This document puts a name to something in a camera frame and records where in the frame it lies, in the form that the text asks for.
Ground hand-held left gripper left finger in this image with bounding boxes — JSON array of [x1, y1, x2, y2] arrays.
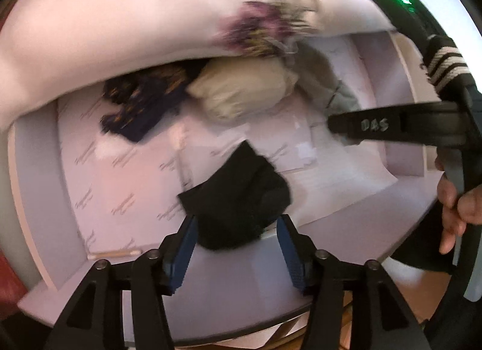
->
[[44, 216, 197, 350]]

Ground grey-fronted drawer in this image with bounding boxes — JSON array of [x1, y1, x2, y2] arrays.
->
[[8, 30, 445, 347]]

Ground cotton swab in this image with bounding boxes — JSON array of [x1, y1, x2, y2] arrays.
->
[[86, 248, 142, 260]]

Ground red blanket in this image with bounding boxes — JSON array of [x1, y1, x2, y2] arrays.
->
[[0, 250, 27, 309]]

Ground black white-striped sock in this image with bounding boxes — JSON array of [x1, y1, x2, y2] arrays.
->
[[420, 35, 473, 92]]

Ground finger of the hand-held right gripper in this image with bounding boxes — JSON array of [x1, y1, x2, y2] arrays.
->
[[327, 103, 468, 147]]

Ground person's right hand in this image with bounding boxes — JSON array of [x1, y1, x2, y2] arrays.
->
[[435, 158, 482, 256]]

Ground charcoal sock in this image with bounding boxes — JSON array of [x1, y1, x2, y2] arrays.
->
[[177, 141, 292, 251]]

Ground printed white drawer liner paper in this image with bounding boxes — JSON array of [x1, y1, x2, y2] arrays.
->
[[56, 37, 400, 256]]

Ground floral embroidered pillow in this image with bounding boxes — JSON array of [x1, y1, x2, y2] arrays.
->
[[0, 0, 396, 132]]

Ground navy gold knit sock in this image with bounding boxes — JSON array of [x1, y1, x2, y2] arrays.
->
[[100, 64, 189, 143]]

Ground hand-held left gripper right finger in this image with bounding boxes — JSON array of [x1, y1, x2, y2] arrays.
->
[[277, 214, 432, 350]]

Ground grey cloth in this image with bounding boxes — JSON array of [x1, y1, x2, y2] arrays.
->
[[294, 43, 358, 117]]

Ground cream rolled cloth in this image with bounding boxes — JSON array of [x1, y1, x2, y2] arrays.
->
[[187, 57, 300, 122]]

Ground white bedside table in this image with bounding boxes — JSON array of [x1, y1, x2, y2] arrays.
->
[[395, 0, 482, 83]]

